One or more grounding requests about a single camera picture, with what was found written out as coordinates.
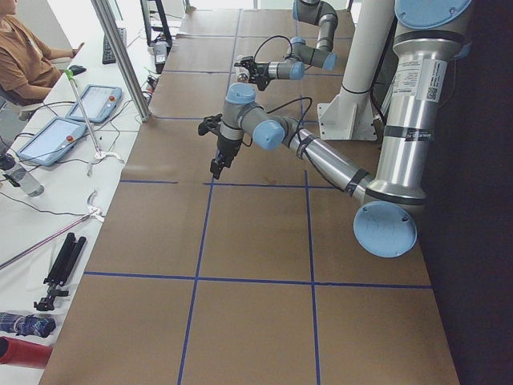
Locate black computer mouse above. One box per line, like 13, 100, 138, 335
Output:
68, 65, 87, 75

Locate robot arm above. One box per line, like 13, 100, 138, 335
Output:
198, 1, 474, 257
234, 1, 338, 91

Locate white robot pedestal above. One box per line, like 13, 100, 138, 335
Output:
317, 0, 394, 141

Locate pink grabber stick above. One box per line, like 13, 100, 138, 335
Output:
1, 189, 104, 270

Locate teach pendant far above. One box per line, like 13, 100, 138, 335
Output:
75, 84, 123, 124

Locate black keyboard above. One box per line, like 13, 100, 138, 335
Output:
102, 27, 127, 65

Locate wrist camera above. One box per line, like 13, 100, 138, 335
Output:
197, 113, 222, 136

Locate grabber stick green tip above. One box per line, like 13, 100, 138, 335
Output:
64, 69, 125, 164

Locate person in orange shirt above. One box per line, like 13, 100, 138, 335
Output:
1, 0, 81, 103

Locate glass sauce bottle metal spout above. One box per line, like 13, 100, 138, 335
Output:
235, 67, 249, 83

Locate teach pendant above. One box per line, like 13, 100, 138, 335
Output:
75, 84, 123, 124
17, 117, 87, 166

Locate red bottle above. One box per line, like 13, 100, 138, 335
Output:
1, 337, 53, 369

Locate teach pendant near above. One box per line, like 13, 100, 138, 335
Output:
17, 117, 87, 166

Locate aluminium frame post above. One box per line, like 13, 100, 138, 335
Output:
91, 0, 151, 123

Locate black tripod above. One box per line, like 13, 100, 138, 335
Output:
34, 233, 87, 311

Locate clear water bottle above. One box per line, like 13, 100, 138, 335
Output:
1, 154, 44, 197

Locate folded blue umbrella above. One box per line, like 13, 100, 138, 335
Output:
1, 312, 56, 338

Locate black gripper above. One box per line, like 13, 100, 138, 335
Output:
210, 136, 242, 180
234, 56, 271, 91

